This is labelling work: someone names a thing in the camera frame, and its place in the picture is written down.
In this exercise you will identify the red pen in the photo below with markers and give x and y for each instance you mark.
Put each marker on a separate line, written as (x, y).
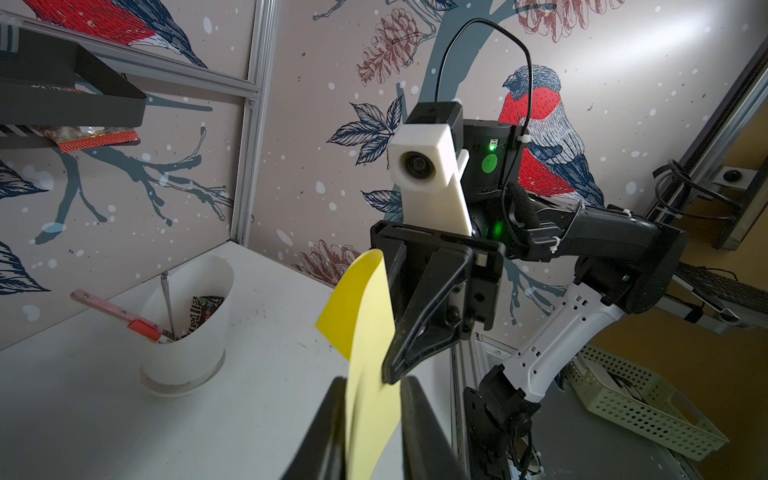
(135, 322)

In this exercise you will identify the white utensil cup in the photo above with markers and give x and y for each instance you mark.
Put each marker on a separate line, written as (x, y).
(201, 296)

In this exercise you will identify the black wall basket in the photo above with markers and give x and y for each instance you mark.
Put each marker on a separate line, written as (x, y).
(49, 81)

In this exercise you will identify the metal spoon handle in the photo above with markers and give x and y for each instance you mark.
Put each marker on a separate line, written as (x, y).
(164, 280)

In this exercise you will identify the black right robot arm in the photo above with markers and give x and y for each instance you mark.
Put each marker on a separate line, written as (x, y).
(624, 263)

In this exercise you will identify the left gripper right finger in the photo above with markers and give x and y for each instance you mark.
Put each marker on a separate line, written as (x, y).
(426, 451)

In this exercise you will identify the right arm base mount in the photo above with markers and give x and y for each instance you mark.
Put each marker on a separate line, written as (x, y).
(498, 419)

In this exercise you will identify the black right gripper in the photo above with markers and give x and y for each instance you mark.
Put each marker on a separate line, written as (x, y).
(440, 284)

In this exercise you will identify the green plastic basket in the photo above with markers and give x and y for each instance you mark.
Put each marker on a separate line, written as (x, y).
(642, 401)

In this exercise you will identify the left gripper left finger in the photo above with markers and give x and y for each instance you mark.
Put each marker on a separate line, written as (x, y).
(321, 455)

